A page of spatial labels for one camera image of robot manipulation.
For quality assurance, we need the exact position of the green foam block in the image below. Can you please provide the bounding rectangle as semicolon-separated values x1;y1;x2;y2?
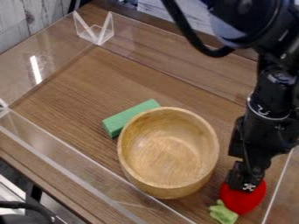
102;99;160;138

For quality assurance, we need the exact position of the black table frame bracket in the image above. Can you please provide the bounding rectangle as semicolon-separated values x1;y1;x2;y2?
23;183;70;224

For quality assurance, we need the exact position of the wooden bowl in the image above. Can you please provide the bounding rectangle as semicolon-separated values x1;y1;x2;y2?
116;107;221;200

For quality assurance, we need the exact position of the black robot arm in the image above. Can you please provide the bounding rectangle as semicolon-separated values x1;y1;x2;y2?
204;0;299;193

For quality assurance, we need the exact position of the red plush strawberry toy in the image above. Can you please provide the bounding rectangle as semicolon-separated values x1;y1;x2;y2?
210;181;267;224

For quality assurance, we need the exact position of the black cable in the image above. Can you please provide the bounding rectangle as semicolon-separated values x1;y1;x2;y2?
162;0;238;59

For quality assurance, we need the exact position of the clear acrylic corner bracket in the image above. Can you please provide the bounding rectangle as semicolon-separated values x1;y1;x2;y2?
72;11;115;46

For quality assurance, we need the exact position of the clear acrylic enclosure wall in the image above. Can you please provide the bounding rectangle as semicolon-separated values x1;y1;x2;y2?
0;5;299;224

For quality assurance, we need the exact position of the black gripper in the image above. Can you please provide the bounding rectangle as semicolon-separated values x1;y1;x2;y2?
225;97;299;192

